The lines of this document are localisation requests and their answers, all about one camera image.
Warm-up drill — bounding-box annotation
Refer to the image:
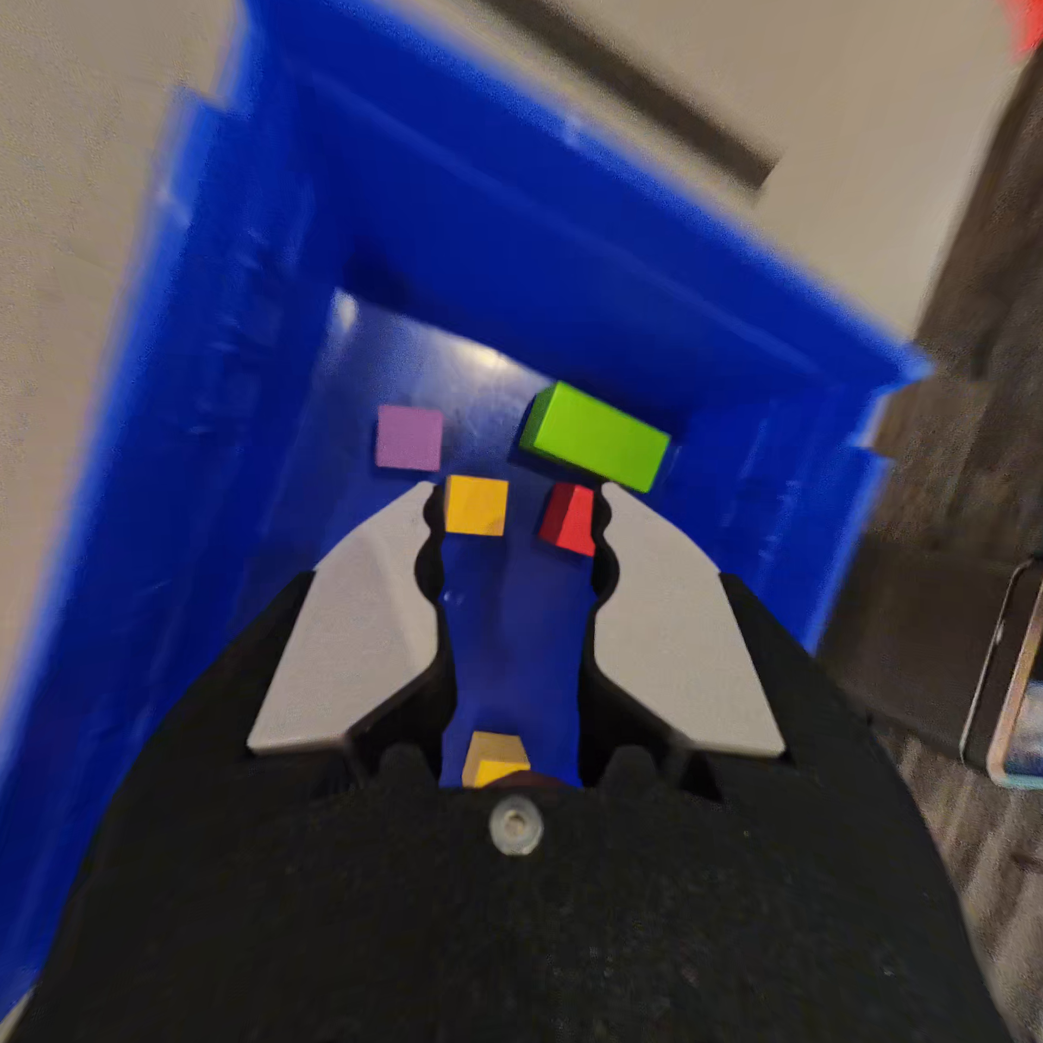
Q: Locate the blue plastic bin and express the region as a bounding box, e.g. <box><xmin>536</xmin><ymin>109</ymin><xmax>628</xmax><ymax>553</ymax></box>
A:
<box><xmin>1</xmin><ymin>1</ymin><xmax>933</xmax><ymax>1011</ymax></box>

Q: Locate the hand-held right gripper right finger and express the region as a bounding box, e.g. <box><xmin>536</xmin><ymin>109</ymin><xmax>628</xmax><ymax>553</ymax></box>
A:
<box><xmin>579</xmin><ymin>483</ymin><xmax>787</xmax><ymax>770</ymax></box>

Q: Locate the purple wooden block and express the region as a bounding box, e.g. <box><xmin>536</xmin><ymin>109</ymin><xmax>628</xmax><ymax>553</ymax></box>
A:
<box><xmin>375</xmin><ymin>406</ymin><xmax>446</xmax><ymax>475</ymax></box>

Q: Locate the green wooden block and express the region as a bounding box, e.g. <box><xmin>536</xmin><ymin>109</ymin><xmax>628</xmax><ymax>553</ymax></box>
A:
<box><xmin>517</xmin><ymin>382</ymin><xmax>676</xmax><ymax>493</ymax></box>

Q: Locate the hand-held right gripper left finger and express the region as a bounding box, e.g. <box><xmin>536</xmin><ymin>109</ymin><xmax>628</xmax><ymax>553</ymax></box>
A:
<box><xmin>248</xmin><ymin>483</ymin><xmax>449</xmax><ymax>770</ymax></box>

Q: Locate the grey desk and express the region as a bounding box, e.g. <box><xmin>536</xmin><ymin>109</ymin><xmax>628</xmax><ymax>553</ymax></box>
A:
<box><xmin>1</xmin><ymin>1</ymin><xmax>1043</xmax><ymax>702</ymax></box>

